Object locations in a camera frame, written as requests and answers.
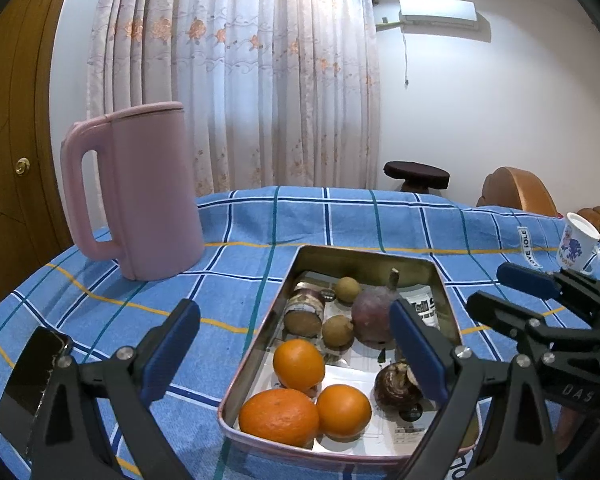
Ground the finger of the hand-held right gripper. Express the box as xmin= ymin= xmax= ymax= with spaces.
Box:
xmin=496 ymin=262 xmax=600 ymax=313
xmin=466 ymin=291 xmax=600 ymax=361

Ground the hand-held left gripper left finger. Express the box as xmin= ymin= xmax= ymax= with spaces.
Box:
xmin=25 ymin=298 xmax=202 ymax=480

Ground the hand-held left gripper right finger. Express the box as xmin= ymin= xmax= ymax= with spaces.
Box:
xmin=389 ymin=300 xmax=563 ymax=480

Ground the dark brown mangosteen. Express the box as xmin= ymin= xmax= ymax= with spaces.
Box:
xmin=373 ymin=362 xmax=423 ymax=416

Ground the purple passion fruit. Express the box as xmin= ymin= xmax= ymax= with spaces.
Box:
xmin=351 ymin=269 xmax=400 ymax=348

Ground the brown longan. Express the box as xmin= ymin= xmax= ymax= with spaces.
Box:
xmin=321 ymin=315 xmax=355 ymax=351
xmin=334 ymin=276 xmax=363 ymax=305

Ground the rectangular metal tin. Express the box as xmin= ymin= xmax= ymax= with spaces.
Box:
xmin=217 ymin=245 xmax=481 ymax=461

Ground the small orange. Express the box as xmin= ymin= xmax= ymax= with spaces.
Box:
xmin=316 ymin=384 xmax=372 ymax=442

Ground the medium orange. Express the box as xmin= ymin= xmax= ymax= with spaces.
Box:
xmin=272 ymin=339 xmax=327 ymax=393

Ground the brown pastry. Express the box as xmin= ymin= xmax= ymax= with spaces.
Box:
xmin=283 ymin=282 xmax=327 ymax=337

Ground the large orange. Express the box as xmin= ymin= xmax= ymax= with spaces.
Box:
xmin=238 ymin=388 xmax=321 ymax=448

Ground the white printed mug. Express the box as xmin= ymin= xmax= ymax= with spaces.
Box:
xmin=556 ymin=212 xmax=600 ymax=276

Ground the printed paper sheet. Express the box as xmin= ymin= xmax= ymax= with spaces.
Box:
xmin=275 ymin=270 xmax=446 ymax=448

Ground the brown leather armchair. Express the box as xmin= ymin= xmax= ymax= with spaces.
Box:
xmin=476 ymin=166 xmax=563 ymax=218

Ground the black smartphone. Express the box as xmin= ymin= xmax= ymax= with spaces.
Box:
xmin=0 ymin=326 xmax=74 ymax=458

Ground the blue checked tablecloth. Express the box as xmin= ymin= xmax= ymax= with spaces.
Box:
xmin=0 ymin=186 xmax=600 ymax=480

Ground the dark round stool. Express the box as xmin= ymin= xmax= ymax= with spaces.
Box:
xmin=383 ymin=161 xmax=451 ymax=195

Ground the pink electric kettle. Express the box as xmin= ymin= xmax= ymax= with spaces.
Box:
xmin=60 ymin=101 xmax=204 ymax=281

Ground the white air conditioner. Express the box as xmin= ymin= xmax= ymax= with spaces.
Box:
xmin=397 ymin=0 xmax=479 ymax=28

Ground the floral sheer curtain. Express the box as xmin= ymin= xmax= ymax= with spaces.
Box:
xmin=86 ymin=0 xmax=382 ymax=198

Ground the wooden door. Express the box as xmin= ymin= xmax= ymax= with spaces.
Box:
xmin=0 ymin=0 xmax=81 ymax=321

